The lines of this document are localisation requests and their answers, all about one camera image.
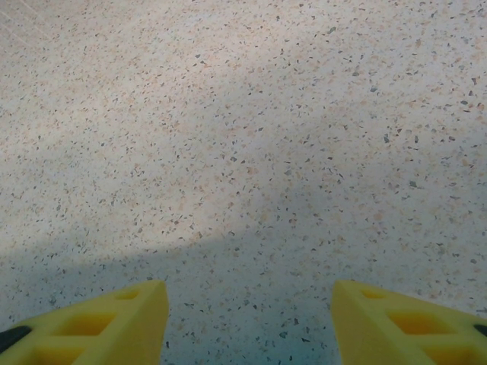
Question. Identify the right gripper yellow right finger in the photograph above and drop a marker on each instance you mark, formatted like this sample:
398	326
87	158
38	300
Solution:
354	323

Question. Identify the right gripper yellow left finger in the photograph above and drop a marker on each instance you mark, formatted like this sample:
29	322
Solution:
144	315

